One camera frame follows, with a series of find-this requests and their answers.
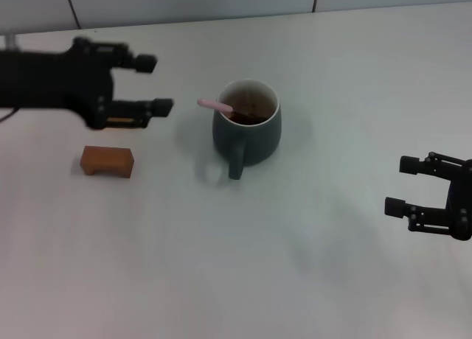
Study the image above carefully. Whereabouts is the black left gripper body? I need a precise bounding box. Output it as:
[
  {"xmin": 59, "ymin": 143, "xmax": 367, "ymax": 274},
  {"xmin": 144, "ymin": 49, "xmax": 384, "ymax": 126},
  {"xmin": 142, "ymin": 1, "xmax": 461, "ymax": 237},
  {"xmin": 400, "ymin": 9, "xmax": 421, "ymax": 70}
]
[{"xmin": 0, "ymin": 36, "xmax": 116, "ymax": 131}]

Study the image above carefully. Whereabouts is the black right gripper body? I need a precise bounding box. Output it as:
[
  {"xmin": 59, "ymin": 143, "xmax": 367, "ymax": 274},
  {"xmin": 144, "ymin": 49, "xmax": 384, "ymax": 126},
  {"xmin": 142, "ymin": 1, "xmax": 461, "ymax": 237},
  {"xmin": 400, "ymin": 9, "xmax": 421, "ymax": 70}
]
[{"xmin": 444, "ymin": 158, "xmax": 472, "ymax": 241}]

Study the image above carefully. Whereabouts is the pink handled metal spoon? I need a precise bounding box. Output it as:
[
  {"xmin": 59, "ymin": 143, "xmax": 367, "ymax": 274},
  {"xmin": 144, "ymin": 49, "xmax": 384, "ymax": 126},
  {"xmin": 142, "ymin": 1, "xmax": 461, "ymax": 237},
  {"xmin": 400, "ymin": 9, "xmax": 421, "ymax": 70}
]
[{"xmin": 198, "ymin": 97, "xmax": 260, "ymax": 119}]

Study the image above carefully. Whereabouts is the grey ceramic cup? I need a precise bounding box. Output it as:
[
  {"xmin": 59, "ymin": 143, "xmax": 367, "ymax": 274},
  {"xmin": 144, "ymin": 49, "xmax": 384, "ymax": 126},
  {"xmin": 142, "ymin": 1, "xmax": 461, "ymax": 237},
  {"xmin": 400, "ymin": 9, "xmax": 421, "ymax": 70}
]
[{"xmin": 212, "ymin": 78, "xmax": 284, "ymax": 181}]

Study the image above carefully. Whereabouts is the dark arched wooden block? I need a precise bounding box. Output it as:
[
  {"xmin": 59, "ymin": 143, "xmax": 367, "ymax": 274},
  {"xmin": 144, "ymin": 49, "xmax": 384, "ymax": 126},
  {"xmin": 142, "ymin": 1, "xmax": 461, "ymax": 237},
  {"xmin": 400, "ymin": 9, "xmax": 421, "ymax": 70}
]
[{"xmin": 79, "ymin": 145, "xmax": 136, "ymax": 179}]

